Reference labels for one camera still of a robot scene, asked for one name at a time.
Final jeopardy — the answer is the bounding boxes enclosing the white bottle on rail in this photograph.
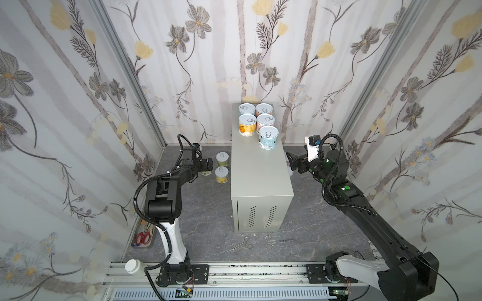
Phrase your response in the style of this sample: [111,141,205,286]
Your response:
[124,259,147,278]

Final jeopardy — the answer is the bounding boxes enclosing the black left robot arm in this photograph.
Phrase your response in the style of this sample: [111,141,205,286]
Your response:
[133,134,213,287]

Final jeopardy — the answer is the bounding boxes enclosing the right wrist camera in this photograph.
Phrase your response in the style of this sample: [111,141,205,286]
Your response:
[305,135,321,162]

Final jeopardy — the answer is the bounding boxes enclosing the front can beside cabinet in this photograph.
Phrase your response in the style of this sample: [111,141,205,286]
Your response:
[215,166,229,184]

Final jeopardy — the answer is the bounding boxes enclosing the left steel scissors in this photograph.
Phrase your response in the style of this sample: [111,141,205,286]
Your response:
[228,236,254,252]

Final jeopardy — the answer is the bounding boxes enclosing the pink labelled can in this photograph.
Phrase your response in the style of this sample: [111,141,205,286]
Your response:
[257,114,275,130]

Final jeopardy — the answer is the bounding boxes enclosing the rear can beside cabinet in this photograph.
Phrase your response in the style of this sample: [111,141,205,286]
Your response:
[216,152,229,167]

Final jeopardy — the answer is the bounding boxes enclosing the yellow labelled can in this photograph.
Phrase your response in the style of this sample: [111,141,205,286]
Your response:
[238,114,257,137]

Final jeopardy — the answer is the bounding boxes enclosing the right steel scissors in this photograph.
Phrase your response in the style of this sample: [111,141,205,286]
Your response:
[265,235,294,247]

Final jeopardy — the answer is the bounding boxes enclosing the teal labelled can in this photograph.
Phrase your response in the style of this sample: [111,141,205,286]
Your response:
[238,103,256,115]

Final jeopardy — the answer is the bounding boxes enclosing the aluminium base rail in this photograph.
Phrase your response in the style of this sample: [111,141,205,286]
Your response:
[101,262,385,300]

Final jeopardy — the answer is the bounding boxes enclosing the can beside cabinet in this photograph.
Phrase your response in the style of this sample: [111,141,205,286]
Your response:
[215,166,229,184]
[216,152,229,167]

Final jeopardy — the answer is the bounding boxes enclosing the grey metal cabinet box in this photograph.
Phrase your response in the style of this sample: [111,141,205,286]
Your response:
[230,104,294,233]

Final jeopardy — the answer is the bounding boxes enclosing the steel scissors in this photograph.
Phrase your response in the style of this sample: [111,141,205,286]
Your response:
[228,236,254,252]
[265,235,294,247]

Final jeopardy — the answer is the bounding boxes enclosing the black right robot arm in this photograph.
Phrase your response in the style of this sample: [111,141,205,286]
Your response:
[286,134,439,300]

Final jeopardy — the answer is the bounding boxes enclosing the orange labelled can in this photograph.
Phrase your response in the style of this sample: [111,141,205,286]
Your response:
[256,103,274,116]

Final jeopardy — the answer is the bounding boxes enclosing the pale teal can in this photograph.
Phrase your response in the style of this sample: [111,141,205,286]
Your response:
[259,125,279,150]

